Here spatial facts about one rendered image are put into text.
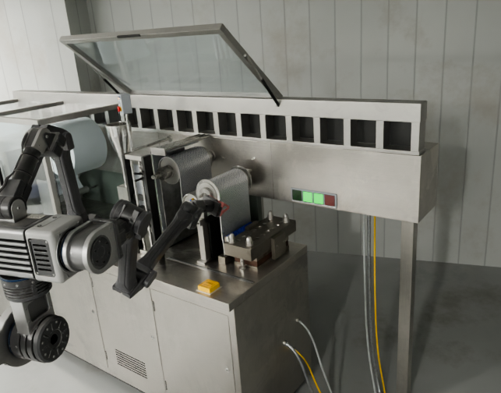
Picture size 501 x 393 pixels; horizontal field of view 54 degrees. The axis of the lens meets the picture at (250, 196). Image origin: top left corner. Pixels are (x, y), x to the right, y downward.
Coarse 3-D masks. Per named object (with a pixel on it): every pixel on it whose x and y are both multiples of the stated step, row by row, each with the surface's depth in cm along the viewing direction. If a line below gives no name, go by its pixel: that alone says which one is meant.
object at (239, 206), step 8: (248, 192) 252; (232, 200) 242; (240, 200) 248; (248, 200) 253; (224, 208) 238; (232, 208) 243; (240, 208) 249; (248, 208) 254; (224, 216) 239; (232, 216) 244; (240, 216) 250; (248, 216) 255; (224, 224) 240; (232, 224) 245; (240, 224) 250; (224, 232) 241
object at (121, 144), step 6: (108, 138) 275; (114, 138) 273; (120, 138) 273; (126, 138) 275; (114, 144) 276; (120, 144) 275; (126, 144) 277; (120, 150) 277; (126, 150) 279; (120, 156) 279; (120, 186) 286; (120, 192) 287; (126, 192) 284; (120, 198) 289; (126, 198) 286
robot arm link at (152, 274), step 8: (184, 208) 204; (192, 208) 204; (176, 216) 200; (184, 216) 201; (192, 216) 202; (176, 224) 197; (184, 224) 199; (168, 232) 194; (176, 232) 195; (160, 240) 191; (168, 240) 192; (152, 248) 188; (160, 248) 189; (168, 248) 195; (144, 256) 185; (152, 256) 185; (160, 256) 189; (136, 264) 184; (144, 264) 182; (152, 264) 184; (152, 272) 182; (152, 280) 182
